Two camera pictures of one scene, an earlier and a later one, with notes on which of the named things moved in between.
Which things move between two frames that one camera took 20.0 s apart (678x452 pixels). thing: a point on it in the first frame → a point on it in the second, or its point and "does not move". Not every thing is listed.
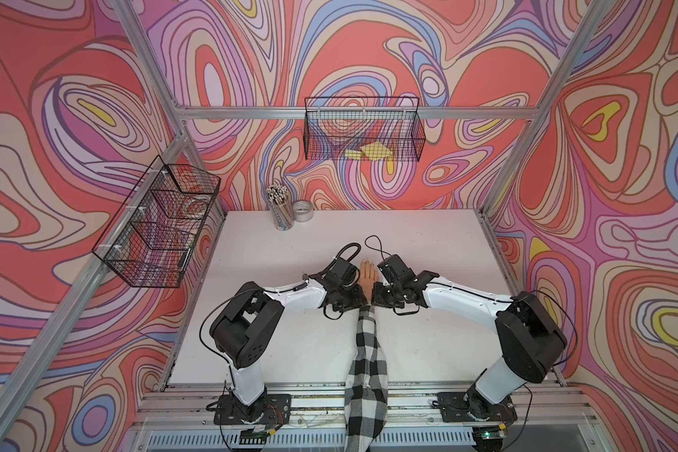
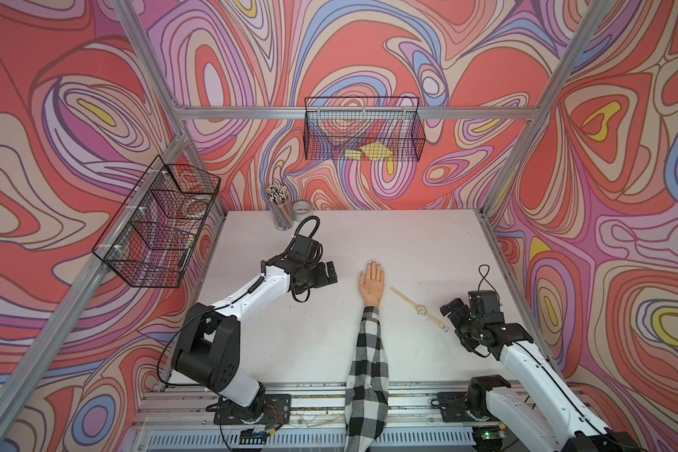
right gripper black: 377,297 → 462,310
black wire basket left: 149,239 does not move
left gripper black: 359,299 → 331,273
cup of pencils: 282,208 does not move
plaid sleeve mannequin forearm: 365,389 does not move
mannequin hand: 368,275 does not move
